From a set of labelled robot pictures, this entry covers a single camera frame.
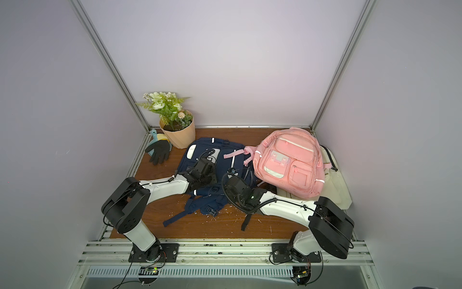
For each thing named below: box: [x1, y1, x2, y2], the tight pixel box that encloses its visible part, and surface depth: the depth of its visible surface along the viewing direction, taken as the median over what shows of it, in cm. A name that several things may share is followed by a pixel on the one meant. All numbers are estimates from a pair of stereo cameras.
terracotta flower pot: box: [158, 109, 196, 150], surface depth 104 cm
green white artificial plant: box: [135, 91, 194, 131], surface depth 95 cm
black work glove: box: [144, 140, 171, 166], surface depth 111 cm
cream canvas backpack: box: [318, 145, 353, 211], surface depth 92 cm
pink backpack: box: [223, 127, 332, 199], surface depth 96 cm
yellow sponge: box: [156, 133, 171, 144], surface depth 116 cm
